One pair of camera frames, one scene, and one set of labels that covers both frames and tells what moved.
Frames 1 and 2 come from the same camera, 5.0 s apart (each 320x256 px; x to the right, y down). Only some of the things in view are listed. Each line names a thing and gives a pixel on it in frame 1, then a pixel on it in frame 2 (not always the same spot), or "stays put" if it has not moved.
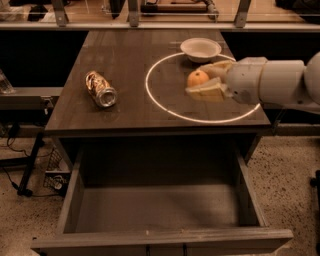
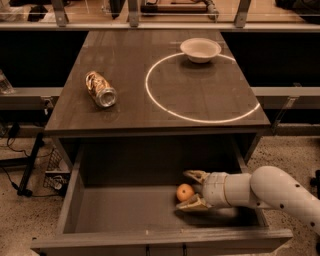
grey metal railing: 134,24 stays put
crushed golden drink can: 100,89 stays put
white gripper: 244,81 → 214,189
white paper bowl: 201,49 stays put
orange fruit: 197,78 → 184,192
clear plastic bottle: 6,88 stays put
